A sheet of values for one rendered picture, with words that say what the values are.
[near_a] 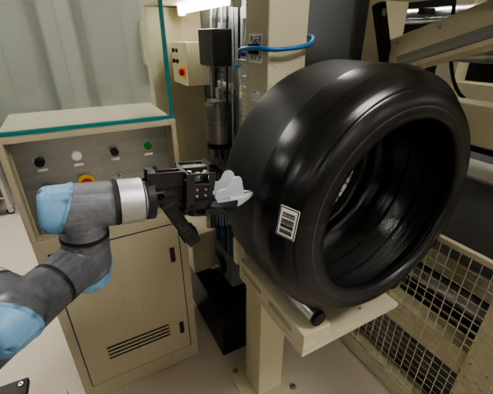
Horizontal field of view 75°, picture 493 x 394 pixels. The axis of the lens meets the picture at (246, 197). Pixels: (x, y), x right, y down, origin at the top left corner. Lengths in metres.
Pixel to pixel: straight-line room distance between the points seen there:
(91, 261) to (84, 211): 0.09
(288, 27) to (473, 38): 0.45
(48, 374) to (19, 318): 1.61
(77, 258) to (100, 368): 1.24
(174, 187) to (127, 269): 0.90
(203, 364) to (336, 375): 0.68
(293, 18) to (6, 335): 0.89
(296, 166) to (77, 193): 0.35
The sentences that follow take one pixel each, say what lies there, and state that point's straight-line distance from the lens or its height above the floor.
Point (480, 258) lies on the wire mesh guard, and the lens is 1.10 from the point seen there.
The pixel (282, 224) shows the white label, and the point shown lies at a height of 1.23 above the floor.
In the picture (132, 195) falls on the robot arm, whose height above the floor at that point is 1.32.
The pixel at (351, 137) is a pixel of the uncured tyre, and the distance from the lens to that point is 0.59.
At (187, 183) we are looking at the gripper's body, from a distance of 0.54.
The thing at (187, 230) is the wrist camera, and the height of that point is 1.22.
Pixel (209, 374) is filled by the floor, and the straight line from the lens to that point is 1.87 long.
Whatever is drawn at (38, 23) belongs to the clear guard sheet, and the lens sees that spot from 1.18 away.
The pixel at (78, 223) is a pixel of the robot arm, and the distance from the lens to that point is 0.54.
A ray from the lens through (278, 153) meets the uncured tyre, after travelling 0.60.
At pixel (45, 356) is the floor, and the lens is 2.21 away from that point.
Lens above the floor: 1.54
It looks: 27 degrees down
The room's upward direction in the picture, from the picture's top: straight up
